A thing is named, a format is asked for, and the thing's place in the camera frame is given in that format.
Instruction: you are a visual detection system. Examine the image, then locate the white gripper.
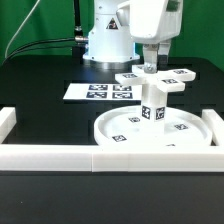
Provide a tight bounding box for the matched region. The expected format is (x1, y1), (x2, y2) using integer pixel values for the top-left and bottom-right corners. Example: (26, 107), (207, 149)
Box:
(117, 0), (183, 74)

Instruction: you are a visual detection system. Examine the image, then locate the white cross-shaped table base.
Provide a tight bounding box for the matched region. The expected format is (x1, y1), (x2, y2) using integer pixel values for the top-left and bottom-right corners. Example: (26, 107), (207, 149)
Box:
(115, 65), (196, 92)

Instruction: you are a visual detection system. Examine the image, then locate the white round table top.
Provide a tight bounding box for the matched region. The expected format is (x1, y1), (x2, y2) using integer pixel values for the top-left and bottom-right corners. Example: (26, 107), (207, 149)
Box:
(94, 105), (212, 149)

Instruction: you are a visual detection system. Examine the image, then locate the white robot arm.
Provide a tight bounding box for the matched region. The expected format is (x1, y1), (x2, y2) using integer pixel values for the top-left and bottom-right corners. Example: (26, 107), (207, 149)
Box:
(83, 0), (183, 73)

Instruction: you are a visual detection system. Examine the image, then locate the white marker sheet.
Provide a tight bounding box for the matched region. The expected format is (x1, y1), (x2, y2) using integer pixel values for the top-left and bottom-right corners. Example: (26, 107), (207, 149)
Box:
(63, 83), (142, 101)

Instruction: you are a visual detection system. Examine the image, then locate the white right fence bar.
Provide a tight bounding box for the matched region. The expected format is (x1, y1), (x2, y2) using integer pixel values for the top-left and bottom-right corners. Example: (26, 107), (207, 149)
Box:
(202, 109), (224, 146)

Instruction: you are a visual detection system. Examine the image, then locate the white fence bar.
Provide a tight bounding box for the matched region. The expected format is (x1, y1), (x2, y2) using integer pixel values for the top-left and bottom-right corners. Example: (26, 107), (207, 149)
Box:
(202, 109), (224, 146)
(0, 107), (17, 144)
(0, 144), (224, 172)

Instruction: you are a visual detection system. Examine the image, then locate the white left fence bar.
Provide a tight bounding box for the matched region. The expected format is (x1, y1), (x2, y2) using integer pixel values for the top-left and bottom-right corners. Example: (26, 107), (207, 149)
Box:
(0, 107), (17, 144)

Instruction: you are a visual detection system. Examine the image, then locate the white front fence bar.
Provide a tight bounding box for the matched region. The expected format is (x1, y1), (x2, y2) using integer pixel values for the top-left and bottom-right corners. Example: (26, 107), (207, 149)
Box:
(0, 144), (224, 172)

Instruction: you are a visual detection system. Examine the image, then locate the black vertical post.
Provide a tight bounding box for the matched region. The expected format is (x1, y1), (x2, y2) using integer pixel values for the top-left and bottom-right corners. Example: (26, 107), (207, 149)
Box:
(73, 0), (83, 36)

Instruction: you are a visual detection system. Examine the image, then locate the black cable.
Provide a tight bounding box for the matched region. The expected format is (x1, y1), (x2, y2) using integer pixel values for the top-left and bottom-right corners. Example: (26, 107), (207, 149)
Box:
(1, 36), (89, 66)

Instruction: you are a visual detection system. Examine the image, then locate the white cable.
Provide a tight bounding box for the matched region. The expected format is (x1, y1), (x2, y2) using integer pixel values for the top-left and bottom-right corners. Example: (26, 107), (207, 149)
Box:
(4, 0), (42, 60)

